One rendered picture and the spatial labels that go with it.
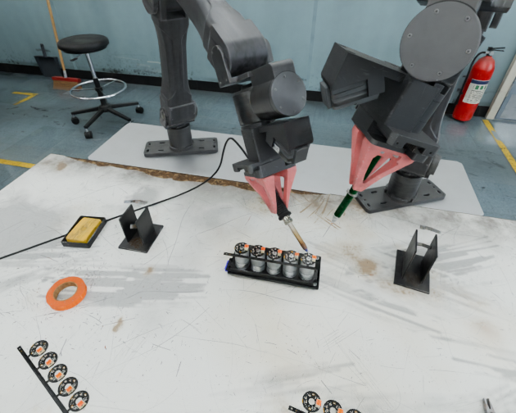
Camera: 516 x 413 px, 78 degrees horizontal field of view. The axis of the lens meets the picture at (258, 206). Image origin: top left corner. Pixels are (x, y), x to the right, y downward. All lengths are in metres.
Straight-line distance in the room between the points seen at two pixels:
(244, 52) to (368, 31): 2.54
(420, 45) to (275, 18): 2.75
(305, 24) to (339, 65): 2.67
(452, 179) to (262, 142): 0.57
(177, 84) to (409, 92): 0.54
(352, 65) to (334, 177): 0.50
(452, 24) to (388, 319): 0.42
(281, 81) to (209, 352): 0.39
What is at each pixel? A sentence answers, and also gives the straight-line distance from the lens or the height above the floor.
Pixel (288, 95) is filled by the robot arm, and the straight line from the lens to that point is 0.44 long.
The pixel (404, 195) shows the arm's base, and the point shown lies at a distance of 0.76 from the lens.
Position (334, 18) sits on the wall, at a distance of 2.99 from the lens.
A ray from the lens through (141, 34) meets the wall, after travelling 3.54.
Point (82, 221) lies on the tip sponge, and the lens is 0.74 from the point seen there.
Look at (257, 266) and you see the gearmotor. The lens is 0.55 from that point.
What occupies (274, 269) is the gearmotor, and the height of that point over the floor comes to 0.79.
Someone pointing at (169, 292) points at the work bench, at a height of 0.75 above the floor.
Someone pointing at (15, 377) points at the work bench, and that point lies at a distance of 0.60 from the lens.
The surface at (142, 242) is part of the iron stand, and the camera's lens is 0.65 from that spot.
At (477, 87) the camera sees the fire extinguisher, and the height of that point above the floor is 0.30.
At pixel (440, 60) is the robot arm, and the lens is 0.32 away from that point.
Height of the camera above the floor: 1.22
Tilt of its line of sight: 41 degrees down
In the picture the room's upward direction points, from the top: straight up
